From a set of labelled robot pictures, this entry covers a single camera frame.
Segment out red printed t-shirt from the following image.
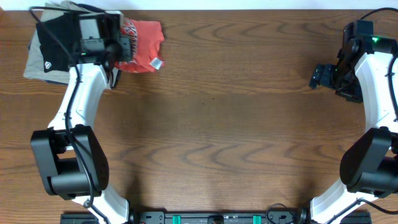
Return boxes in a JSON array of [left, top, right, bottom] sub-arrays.
[[115, 18, 165, 73]]

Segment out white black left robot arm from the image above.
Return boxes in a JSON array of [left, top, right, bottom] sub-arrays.
[[30, 35, 132, 223]]

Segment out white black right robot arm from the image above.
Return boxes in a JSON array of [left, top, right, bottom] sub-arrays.
[[298, 34, 397, 223]]

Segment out black folded garment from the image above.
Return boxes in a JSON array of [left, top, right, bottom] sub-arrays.
[[36, 12, 80, 73]]

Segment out khaki folded trousers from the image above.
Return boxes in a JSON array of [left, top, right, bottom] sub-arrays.
[[23, 1, 125, 86]]

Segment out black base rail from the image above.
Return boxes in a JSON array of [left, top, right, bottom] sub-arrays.
[[60, 210, 373, 224]]

